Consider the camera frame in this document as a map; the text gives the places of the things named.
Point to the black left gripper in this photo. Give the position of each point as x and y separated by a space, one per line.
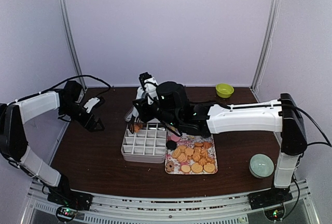
90 127

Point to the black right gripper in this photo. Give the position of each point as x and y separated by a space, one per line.
142 112

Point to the silver serving tongs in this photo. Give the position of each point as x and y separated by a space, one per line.
130 124

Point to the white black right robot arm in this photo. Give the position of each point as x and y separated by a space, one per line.
278 116

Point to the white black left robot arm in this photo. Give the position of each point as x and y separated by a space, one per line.
17 146

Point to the pink sandwich cookie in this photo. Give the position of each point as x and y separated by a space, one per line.
175 138

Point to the silver tin lid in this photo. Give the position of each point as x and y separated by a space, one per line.
131 115

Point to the chocolate chip cookie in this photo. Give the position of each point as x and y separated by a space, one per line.
136 127

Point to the black sandwich cookie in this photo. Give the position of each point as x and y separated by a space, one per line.
171 145

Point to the grey divided cookie tin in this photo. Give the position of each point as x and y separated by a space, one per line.
147 145

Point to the floral rectangular tray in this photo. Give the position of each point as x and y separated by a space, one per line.
194 155

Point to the flower shaped brown cookie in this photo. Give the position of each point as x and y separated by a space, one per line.
169 167

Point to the lime green bowl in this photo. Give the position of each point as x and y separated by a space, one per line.
224 90

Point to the pale green ceramic bowl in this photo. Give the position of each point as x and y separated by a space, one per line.
261 166

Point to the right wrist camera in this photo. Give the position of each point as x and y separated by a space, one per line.
172 95

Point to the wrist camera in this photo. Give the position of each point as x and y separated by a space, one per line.
94 103
172 95

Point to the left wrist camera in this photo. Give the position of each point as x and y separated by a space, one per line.
94 103

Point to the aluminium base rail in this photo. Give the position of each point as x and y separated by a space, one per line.
232 208

